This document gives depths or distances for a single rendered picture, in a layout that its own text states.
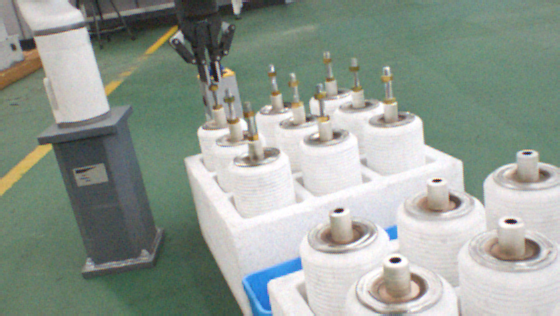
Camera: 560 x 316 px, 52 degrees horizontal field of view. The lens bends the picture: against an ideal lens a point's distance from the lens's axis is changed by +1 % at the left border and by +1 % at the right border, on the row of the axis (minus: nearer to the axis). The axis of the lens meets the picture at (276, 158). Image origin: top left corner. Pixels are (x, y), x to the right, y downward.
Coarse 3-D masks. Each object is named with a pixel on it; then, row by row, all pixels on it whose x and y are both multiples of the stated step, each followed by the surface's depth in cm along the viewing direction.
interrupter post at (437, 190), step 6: (432, 180) 64; (438, 180) 64; (444, 180) 63; (426, 186) 64; (432, 186) 63; (438, 186) 62; (444, 186) 63; (432, 192) 63; (438, 192) 63; (444, 192) 63; (432, 198) 63; (438, 198) 63; (444, 198) 63; (432, 204) 64; (438, 204) 63; (444, 204) 63
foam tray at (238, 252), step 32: (192, 160) 115; (448, 160) 94; (192, 192) 120; (352, 192) 88; (384, 192) 89; (416, 192) 91; (224, 224) 87; (256, 224) 84; (288, 224) 85; (384, 224) 91; (224, 256) 98; (256, 256) 85; (288, 256) 87
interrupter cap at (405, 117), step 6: (378, 114) 98; (402, 114) 96; (408, 114) 96; (414, 114) 95; (372, 120) 96; (378, 120) 96; (384, 120) 96; (402, 120) 94; (408, 120) 93; (372, 126) 94; (378, 126) 93; (384, 126) 92; (390, 126) 92; (396, 126) 92
